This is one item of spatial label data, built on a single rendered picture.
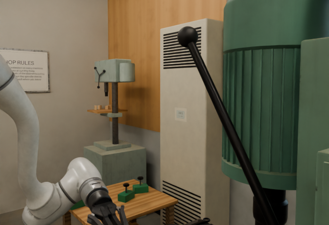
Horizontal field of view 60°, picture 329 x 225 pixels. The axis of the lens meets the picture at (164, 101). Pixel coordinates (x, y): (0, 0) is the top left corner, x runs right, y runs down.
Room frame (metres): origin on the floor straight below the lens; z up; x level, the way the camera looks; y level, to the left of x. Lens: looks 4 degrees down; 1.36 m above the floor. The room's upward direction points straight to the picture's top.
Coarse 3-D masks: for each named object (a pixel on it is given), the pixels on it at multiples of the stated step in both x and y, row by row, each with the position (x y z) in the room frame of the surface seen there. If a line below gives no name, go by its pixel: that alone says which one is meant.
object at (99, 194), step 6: (96, 192) 0.93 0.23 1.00; (102, 192) 0.93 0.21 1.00; (90, 198) 0.92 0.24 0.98; (96, 198) 0.90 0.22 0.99; (102, 198) 0.91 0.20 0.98; (108, 198) 0.92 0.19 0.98; (90, 204) 0.90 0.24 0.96; (96, 204) 0.90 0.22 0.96; (102, 204) 0.91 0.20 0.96; (114, 204) 0.92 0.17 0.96; (96, 210) 0.88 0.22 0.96; (108, 210) 0.89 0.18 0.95; (114, 210) 0.90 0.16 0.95; (96, 216) 0.88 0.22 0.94; (102, 216) 0.87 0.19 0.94; (108, 216) 0.88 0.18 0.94
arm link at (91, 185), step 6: (90, 180) 0.96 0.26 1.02; (96, 180) 0.97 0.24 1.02; (84, 186) 0.95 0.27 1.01; (90, 186) 0.94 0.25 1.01; (96, 186) 0.94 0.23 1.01; (102, 186) 0.95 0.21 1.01; (84, 192) 0.94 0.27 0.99; (90, 192) 0.93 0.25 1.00; (108, 192) 0.97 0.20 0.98; (84, 198) 0.93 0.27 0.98
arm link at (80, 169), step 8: (72, 160) 1.08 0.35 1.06; (80, 160) 1.06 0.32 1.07; (88, 160) 1.08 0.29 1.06; (72, 168) 1.03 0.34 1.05; (80, 168) 1.01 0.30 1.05; (88, 168) 1.01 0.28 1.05; (96, 168) 1.05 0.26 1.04; (64, 176) 1.02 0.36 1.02; (72, 176) 0.99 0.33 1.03; (80, 176) 0.98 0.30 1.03; (88, 176) 0.98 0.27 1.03; (96, 176) 0.99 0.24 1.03; (64, 184) 0.98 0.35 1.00; (72, 184) 0.98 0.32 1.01; (80, 184) 0.97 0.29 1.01; (64, 192) 0.97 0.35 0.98; (72, 192) 0.97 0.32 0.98; (72, 200) 0.98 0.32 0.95
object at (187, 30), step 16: (192, 32) 0.46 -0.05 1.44; (192, 48) 0.46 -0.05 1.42; (208, 80) 0.43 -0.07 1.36; (224, 112) 0.41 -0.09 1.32; (224, 128) 0.40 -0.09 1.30; (240, 144) 0.39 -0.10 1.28; (240, 160) 0.38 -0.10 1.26; (256, 176) 0.37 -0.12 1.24; (256, 192) 0.36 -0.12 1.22; (272, 224) 0.34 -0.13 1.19
